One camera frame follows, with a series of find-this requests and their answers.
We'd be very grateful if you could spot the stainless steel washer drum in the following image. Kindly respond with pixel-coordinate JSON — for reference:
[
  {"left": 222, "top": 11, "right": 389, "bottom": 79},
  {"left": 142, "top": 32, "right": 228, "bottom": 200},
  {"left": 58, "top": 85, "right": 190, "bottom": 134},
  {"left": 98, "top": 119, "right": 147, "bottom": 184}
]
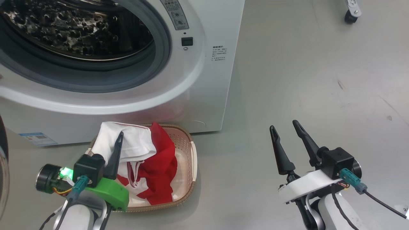
[{"left": 0, "top": 0, "right": 156, "bottom": 61}]

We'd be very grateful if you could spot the cream perforated laundry basket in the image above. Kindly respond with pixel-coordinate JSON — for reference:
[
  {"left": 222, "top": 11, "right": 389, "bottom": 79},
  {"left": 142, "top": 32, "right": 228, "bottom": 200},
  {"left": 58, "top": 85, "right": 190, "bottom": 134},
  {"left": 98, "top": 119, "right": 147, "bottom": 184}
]
[{"left": 85, "top": 124, "right": 198, "bottom": 213}]

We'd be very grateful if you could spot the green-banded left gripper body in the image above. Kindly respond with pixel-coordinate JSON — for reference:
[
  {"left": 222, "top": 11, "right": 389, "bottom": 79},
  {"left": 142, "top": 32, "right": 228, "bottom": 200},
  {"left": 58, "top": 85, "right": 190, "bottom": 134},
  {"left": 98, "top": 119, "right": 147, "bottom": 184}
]
[{"left": 35, "top": 164, "right": 130, "bottom": 212}]

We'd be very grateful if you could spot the black-rimmed glass washer door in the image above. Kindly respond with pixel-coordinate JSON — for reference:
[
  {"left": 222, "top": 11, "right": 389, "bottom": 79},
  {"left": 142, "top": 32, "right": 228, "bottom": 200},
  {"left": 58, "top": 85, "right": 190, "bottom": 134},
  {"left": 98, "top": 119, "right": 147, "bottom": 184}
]
[{"left": 0, "top": 115, "right": 10, "bottom": 211}]

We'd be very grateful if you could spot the blue energy label sticker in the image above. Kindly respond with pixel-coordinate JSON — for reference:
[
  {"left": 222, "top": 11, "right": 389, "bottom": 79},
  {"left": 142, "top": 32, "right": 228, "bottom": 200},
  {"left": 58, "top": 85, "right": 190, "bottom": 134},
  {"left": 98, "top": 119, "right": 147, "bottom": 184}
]
[{"left": 19, "top": 132, "right": 58, "bottom": 147}]

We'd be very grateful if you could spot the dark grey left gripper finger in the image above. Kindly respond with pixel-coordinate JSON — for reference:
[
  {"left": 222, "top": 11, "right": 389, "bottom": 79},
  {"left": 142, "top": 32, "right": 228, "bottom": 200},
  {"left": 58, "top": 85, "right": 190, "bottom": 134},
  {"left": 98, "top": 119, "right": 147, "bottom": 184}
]
[{"left": 104, "top": 131, "right": 124, "bottom": 180}]

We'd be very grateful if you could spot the metal leg with caster wheel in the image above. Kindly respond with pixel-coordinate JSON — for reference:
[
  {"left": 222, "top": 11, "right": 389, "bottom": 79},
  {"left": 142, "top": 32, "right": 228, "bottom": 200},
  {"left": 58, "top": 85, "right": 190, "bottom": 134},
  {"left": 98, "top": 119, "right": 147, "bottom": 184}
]
[{"left": 344, "top": 0, "right": 362, "bottom": 24}]

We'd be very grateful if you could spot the white front-load washing machine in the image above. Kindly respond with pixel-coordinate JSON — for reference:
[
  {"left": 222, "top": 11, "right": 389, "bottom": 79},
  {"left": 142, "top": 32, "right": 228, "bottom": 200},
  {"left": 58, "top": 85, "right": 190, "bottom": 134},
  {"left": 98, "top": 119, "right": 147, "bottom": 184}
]
[{"left": 0, "top": 0, "right": 245, "bottom": 147}]

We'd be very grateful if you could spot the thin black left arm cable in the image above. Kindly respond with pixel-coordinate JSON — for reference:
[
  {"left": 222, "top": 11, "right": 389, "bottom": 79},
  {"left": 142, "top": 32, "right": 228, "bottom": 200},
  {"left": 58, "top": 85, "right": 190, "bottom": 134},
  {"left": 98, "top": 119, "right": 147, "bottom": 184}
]
[{"left": 38, "top": 206, "right": 64, "bottom": 230}]

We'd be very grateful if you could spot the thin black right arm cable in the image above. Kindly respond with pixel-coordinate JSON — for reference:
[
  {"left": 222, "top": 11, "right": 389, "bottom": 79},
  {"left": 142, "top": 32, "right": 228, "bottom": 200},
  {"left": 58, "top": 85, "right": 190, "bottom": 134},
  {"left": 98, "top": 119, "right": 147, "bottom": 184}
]
[{"left": 331, "top": 185, "right": 360, "bottom": 230}]

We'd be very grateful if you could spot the teal-plug left camera cable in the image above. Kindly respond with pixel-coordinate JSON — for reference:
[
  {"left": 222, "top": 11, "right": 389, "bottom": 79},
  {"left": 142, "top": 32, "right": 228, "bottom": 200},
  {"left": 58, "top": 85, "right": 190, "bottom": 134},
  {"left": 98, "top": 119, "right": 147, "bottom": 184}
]
[{"left": 59, "top": 175, "right": 89, "bottom": 230}]

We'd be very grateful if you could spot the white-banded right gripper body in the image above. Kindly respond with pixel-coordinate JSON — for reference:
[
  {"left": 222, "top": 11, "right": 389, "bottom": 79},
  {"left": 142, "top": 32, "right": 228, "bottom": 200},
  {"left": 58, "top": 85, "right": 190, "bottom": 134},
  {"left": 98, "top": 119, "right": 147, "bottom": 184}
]
[{"left": 278, "top": 159, "right": 362, "bottom": 204}]

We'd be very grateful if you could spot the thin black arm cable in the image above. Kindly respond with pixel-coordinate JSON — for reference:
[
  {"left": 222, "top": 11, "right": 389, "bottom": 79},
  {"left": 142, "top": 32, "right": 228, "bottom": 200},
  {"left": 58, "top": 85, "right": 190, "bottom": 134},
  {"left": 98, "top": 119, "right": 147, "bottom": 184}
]
[
  {"left": 331, "top": 185, "right": 360, "bottom": 230},
  {"left": 38, "top": 206, "right": 64, "bottom": 230}
]

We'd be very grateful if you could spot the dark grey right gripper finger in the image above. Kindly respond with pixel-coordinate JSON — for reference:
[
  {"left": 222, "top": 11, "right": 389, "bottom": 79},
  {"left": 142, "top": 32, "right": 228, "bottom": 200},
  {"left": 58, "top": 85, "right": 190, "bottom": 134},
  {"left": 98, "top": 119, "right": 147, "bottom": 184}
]
[
  {"left": 269, "top": 125, "right": 296, "bottom": 176},
  {"left": 292, "top": 120, "right": 321, "bottom": 168}
]

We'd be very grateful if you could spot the red garment with white stripes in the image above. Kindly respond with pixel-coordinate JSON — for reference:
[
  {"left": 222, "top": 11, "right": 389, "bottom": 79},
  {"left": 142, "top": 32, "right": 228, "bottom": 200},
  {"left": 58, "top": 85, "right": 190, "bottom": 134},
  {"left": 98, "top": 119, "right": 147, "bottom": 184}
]
[{"left": 117, "top": 122, "right": 178, "bottom": 205}]

